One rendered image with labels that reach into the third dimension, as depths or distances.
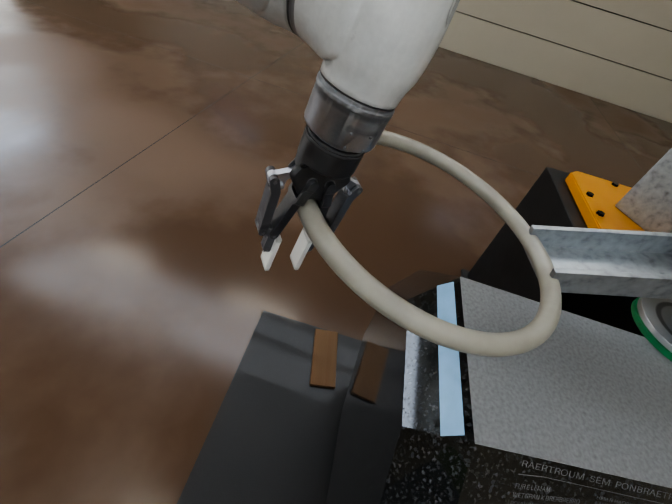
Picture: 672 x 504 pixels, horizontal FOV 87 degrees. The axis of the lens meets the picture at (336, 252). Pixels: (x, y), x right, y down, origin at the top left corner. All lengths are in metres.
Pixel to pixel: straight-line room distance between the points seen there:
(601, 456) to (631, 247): 0.38
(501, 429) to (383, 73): 0.54
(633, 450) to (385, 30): 0.72
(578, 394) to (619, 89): 6.56
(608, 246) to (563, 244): 0.08
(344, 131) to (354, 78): 0.05
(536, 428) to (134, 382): 1.27
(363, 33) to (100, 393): 1.41
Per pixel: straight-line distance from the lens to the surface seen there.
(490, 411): 0.67
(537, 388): 0.75
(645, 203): 1.61
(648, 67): 7.17
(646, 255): 0.91
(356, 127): 0.38
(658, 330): 1.02
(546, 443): 0.71
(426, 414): 0.68
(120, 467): 1.44
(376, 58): 0.36
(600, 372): 0.87
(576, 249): 0.83
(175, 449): 1.43
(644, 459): 0.82
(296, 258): 0.56
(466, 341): 0.46
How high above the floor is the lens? 1.36
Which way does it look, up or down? 44 degrees down
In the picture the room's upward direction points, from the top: 17 degrees clockwise
